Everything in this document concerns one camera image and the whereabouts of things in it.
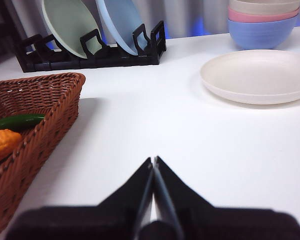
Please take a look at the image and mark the light blue plate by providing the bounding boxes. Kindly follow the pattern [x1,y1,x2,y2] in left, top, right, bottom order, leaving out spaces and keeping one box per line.
[94,0,148,56]

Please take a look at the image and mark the black dish rack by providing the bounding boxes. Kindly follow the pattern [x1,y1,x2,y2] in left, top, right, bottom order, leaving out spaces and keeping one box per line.
[13,20,167,73]

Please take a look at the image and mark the brown wicker basket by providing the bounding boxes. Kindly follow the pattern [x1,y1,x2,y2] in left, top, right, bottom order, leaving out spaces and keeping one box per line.
[0,72,87,238]

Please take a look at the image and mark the pink bowl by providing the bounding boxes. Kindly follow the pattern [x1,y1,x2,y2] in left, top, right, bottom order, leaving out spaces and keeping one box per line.
[227,5,300,24]

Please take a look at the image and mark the cream white plate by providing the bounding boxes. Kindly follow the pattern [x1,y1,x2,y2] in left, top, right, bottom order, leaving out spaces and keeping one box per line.
[199,49,300,105]

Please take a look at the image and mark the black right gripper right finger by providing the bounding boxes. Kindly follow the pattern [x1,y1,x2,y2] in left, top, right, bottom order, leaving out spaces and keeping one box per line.
[153,156,300,240]

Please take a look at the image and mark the beige bowl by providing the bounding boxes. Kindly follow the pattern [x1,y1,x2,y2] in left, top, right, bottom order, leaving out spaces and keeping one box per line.
[228,0,300,16]

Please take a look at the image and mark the black metal shelf frame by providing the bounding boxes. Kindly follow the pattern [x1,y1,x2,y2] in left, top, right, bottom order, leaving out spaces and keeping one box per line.
[0,0,21,68]

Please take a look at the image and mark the pale green plate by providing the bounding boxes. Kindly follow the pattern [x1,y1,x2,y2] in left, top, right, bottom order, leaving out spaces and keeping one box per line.
[41,0,102,60]

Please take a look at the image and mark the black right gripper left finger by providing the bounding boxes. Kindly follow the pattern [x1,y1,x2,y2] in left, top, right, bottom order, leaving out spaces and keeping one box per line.
[4,156,155,240]

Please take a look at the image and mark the blue bowl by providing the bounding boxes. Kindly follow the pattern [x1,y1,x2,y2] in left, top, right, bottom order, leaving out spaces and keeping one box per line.
[227,15,298,50]

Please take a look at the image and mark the green toy cucumber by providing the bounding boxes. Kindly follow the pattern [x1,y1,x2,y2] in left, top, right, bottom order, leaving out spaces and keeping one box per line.
[0,113,46,133]

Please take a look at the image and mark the orange toy corn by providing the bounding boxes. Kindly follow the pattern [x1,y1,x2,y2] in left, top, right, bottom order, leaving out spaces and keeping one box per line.
[0,128,23,167]

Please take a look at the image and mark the grey pleated curtain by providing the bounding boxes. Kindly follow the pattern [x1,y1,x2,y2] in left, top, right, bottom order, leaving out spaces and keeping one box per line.
[4,0,300,42]

